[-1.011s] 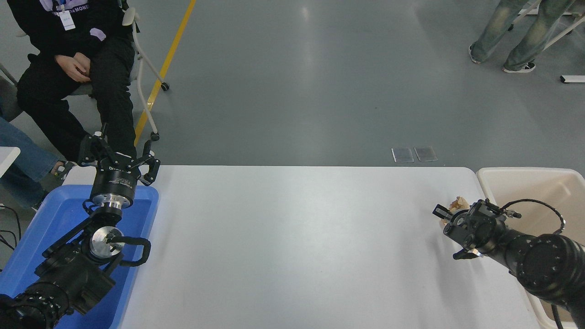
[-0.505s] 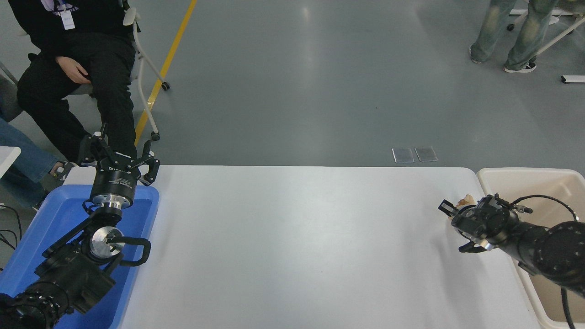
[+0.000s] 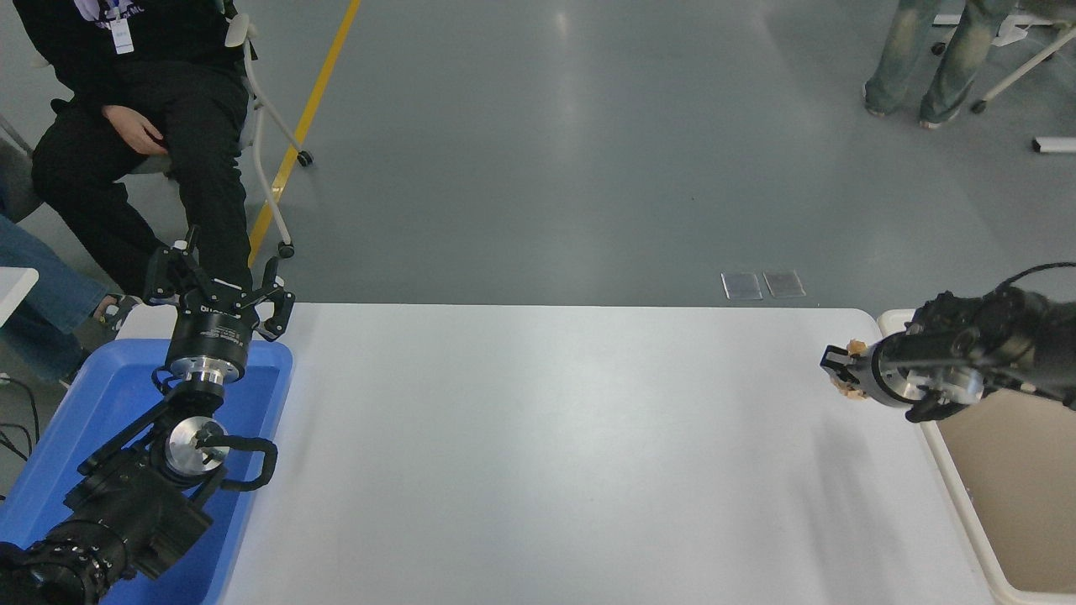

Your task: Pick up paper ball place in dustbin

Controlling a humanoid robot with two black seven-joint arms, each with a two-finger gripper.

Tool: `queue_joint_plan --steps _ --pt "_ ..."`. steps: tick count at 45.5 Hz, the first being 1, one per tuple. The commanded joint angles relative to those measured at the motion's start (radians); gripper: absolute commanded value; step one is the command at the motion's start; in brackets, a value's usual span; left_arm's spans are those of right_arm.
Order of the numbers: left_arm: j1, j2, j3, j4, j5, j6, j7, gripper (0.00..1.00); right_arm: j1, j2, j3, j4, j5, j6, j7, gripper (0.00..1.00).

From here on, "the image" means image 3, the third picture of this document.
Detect standing person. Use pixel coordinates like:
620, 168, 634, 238
863, 0, 1014, 129

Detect person's right hand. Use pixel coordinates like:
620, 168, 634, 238
101, 104, 169, 157

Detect seated person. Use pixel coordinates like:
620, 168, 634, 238
13, 0, 253, 295

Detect white leg chair on castors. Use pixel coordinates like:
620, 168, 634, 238
931, 0, 1076, 115

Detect large pale bin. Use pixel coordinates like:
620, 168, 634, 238
877, 309, 1076, 605

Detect black floor cables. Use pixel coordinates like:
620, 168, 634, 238
0, 376, 41, 463

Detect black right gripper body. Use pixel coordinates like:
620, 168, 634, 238
864, 334, 913, 408

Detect white frame chair on castors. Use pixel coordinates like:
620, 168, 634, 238
223, 13, 314, 259

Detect small white table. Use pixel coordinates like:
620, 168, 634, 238
0, 267, 40, 327

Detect grey chair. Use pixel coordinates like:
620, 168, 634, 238
0, 118, 45, 224

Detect tan paper ball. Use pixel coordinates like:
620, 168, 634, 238
831, 339, 871, 401

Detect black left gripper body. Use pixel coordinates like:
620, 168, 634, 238
166, 284, 259, 366

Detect blue plastic tray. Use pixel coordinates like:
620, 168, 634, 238
0, 339, 293, 605

